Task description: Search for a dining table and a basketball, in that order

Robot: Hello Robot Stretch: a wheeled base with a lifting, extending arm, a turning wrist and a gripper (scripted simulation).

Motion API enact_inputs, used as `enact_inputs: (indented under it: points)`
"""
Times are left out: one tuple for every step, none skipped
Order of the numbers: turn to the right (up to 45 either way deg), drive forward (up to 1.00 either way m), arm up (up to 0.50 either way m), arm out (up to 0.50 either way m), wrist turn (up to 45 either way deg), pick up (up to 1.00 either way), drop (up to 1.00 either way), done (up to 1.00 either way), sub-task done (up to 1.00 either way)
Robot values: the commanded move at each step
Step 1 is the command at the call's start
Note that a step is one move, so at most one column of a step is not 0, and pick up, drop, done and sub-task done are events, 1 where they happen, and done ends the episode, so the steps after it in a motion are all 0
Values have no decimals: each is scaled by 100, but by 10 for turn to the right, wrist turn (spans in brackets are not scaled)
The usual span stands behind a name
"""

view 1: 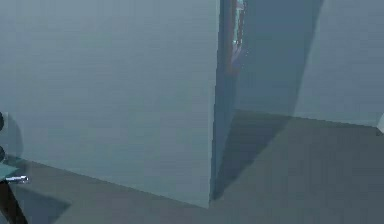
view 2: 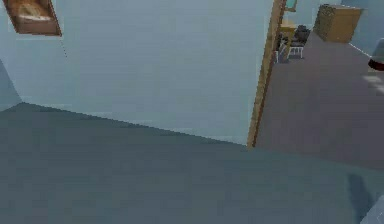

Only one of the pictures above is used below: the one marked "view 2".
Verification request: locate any white chair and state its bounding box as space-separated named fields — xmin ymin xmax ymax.
xmin=287 ymin=45 xmax=305 ymax=60

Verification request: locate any teal framed wall picture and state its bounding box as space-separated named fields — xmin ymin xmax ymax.
xmin=284 ymin=0 xmax=298 ymax=13

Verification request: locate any dark red rounded object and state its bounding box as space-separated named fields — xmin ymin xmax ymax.
xmin=367 ymin=58 xmax=384 ymax=72

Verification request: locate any wooden door frame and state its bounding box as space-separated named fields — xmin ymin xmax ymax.
xmin=246 ymin=0 xmax=288 ymax=149

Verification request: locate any brown framed wall picture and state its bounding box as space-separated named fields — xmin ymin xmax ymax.
xmin=2 ymin=0 xmax=63 ymax=37

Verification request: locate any tan wooden cupboard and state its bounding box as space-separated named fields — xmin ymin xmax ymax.
xmin=312 ymin=3 xmax=363 ymax=44

